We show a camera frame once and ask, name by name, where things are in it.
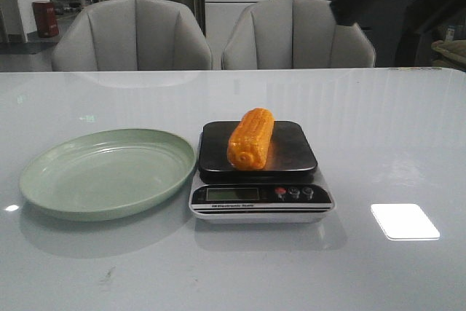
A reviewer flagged red bin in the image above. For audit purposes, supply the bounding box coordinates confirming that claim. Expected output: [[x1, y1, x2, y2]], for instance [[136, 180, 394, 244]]
[[32, 1, 59, 38]]

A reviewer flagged dark grey kitchen counter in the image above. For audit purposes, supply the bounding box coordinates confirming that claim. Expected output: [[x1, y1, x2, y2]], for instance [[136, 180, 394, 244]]
[[358, 0, 465, 67]]

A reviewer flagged beige folded cushion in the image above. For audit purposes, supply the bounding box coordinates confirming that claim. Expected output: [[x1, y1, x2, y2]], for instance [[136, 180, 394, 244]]
[[431, 39, 466, 71]]

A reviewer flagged grey upholstered chair right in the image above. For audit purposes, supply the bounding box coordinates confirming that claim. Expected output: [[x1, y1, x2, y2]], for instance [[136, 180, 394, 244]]
[[221, 0, 376, 70]]

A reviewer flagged grey upholstered chair left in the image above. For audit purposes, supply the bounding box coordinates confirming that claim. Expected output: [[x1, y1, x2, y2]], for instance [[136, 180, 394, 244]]
[[51, 0, 213, 71]]

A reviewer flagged grey upholstered chair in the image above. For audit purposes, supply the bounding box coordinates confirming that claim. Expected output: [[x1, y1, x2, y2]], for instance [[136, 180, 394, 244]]
[[51, 0, 213, 71], [221, 0, 376, 70]]

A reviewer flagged black silver kitchen scale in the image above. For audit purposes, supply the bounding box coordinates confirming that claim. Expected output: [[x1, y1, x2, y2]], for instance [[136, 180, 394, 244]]
[[189, 121, 335, 224]]

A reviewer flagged orange corn cob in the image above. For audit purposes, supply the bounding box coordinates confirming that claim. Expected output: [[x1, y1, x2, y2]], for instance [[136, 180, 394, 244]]
[[226, 108, 275, 171]]

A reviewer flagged black appliance box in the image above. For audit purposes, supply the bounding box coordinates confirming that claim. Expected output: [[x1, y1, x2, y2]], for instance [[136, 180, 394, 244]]
[[395, 0, 466, 68]]

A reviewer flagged green oval plate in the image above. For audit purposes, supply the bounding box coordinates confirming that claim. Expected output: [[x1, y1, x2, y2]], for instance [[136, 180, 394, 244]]
[[19, 129, 197, 221]]

